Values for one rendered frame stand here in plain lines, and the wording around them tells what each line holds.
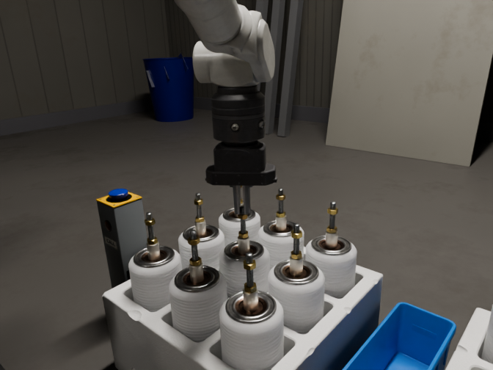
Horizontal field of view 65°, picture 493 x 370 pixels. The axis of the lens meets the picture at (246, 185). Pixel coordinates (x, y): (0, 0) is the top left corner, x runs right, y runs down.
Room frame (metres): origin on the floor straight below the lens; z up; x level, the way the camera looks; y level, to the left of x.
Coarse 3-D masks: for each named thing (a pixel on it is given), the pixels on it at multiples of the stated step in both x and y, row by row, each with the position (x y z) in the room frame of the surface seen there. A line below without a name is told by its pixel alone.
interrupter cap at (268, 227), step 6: (270, 222) 0.76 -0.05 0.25; (288, 222) 0.76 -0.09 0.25; (294, 222) 0.76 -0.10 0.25; (264, 228) 0.73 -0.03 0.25; (270, 228) 0.74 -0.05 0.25; (288, 228) 0.74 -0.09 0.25; (270, 234) 0.71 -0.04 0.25; (276, 234) 0.70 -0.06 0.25; (282, 234) 0.71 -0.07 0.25; (288, 234) 0.70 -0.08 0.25
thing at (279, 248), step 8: (264, 240) 0.71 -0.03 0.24; (272, 240) 0.70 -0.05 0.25; (280, 240) 0.69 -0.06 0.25; (288, 240) 0.69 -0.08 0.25; (272, 248) 0.69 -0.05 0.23; (280, 248) 0.69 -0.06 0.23; (288, 248) 0.69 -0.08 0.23; (272, 256) 0.70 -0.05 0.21; (280, 256) 0.69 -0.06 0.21; (288, 256) 0.69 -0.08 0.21; (272, 264) 0.70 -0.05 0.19
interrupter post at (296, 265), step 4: (292, 260) 0.56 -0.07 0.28; (296, 260) 0.56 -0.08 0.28; (300, 260) 0.56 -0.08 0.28; (292, 264) 0.56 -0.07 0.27; (296, 264) 0.56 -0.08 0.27; (300, 264) 0.56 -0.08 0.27; (292, 268) 0.56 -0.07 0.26; (296, 268) 0.56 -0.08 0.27; (300, 268) 0.56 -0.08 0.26; (292, 272) 0.56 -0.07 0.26; (296, 272) 0.56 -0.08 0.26; (300, 272) 0.56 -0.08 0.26
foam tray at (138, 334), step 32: (128, 288) 0.65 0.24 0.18; (128, 320) 0.57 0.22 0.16; (160, 320) 0.55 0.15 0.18; (352, 320) 0.57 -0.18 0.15; (128, 352) 0.59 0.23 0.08; (160, 352) 0.52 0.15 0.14; (192, 352) 0.47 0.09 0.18; (288, 352) 0.46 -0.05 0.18; (320, 352) 0.49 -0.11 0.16; (352, 352) 0.58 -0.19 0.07
